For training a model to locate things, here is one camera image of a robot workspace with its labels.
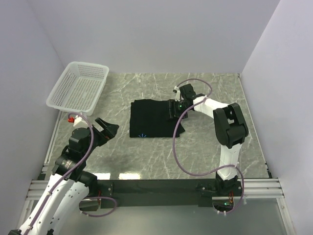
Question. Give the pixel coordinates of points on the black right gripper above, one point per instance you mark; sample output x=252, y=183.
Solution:
x=172, y=104

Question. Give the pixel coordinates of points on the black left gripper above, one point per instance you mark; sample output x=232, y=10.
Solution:
x=110, y=130

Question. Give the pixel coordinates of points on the black t shirt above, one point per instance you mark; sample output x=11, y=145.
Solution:
x=149, y=119

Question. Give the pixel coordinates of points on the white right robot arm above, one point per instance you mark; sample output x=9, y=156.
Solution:
x=230, y=130

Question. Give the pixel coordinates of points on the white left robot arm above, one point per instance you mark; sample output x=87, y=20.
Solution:
x=68, y=184

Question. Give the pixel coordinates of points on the white plastic basket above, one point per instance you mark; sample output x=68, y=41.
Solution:
x=78, y=88

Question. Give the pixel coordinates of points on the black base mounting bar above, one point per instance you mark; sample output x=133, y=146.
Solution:
x=169, y=192

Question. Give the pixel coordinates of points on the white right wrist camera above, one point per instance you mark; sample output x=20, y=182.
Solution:
x=176, y=90

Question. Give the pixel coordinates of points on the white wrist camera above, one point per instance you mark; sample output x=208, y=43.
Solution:
x=176, y=90
x=78, y=122

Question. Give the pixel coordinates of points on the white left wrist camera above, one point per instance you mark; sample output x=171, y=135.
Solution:
x=78, y=122

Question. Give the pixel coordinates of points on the aluminium frame rail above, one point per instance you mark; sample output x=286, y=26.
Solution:
x=263, y=188

